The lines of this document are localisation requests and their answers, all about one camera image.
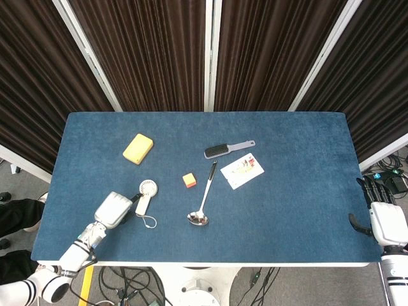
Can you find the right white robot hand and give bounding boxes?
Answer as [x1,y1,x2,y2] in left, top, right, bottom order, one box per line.
[347,177,408,247]

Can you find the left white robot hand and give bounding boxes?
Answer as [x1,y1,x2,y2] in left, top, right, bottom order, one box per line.
[94,191,142,230]

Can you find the white handheld fan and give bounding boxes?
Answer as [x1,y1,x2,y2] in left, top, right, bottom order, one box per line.
[135,179,159,229]

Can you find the black power adapter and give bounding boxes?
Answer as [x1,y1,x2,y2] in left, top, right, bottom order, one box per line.
[391,176,408,193]

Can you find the yellow rectangular sponge block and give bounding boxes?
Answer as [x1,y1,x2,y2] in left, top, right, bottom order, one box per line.
[122,133,154,166]

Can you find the yellow floor tape strip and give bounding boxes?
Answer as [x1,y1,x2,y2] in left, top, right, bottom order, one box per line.
[77,265,95,306]

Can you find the white sneaker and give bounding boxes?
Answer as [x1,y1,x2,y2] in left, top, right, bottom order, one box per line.
[22,192,49,233]

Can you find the person leg black trousers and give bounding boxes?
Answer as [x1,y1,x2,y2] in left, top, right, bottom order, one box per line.
[0,249,40,286]
[0,198,46,238]

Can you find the blue table cloth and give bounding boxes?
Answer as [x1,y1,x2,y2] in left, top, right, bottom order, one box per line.
[31,111,383,264]

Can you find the dark brown pleated curtain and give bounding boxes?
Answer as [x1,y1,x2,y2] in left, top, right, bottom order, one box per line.
[0,0,113,175]
[68,0,207,112]
[298,0,408,163]
[213,0,349,112]

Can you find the white printed flat packet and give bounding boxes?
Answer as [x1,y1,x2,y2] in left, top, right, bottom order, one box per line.
[220,152,265,191]

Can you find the tangled black cables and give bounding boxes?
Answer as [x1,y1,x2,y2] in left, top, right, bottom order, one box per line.
[363,149,408,179]

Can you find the white screen frame rail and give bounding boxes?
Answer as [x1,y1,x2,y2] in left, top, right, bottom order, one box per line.
[0,143,52,184]
[358,132,408,172]

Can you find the black floor cable bundle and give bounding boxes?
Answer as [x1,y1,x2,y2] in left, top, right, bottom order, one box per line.
[98,266,167,306]

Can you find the steel ladle black handle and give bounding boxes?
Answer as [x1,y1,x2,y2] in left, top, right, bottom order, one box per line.
[186,160,219,226]

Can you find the white table pedestal base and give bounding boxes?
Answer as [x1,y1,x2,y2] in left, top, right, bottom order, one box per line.
[152,266,244,306]

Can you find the black grey handled brush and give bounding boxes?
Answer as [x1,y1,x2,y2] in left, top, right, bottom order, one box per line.
[203,139,256,159]

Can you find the black cable green plug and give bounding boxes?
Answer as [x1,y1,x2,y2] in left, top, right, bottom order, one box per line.
[236,266,282,306]

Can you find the white screen frame post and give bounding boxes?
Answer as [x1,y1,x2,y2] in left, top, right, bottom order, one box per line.
[288,0,363,112]
[52,0,124,112]
[203,0,223,112]

